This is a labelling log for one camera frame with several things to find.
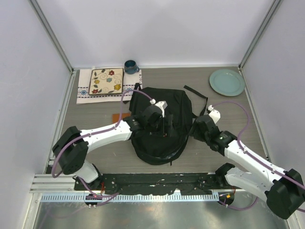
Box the white slotted cable duct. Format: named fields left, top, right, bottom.
left=40, top=192, right=219, bottom=203

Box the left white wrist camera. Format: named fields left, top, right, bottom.
left=150, top=99, right=167, bottom=118

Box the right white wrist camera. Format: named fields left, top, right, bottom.
left=207, top=105, right=221, bottom=124

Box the purple cable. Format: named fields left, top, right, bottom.
left=207, top=101, right=305, bottom=212
left=51, top=89, right=157, bottom=208

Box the brown leather wallet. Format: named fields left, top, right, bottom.
left=112, top=113, right=131, bottom=123

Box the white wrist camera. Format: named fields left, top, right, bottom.
left=150, top=99, right=167, bottom=118
left=207, top=105, right=221, bottom=124

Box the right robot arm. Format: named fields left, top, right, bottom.
left=190, top=115, right=305, bottom=219

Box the light teal plate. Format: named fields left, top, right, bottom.
left=209, top=69, right=245, bottom=97

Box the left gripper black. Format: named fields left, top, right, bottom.
left=146, top=114, right=177, bottom=137

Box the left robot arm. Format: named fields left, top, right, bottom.
left=51, top=101, right=167, bottom=190

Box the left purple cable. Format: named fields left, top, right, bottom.
left=51, top=89, right=157, bottom=208

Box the floral square trivet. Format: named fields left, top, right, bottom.
left=89, top=68, right=124, bottom=96

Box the dark blue mug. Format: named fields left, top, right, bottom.
left=124, top=60, right=140, bottom=74

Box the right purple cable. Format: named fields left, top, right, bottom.
left=207, top=101, right=305, bottom=212

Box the black student backpack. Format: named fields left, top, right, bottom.
left=129, top=83, right=208, bottom=165

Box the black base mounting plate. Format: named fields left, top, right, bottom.
left=88, top=173, right=232, bottom=196

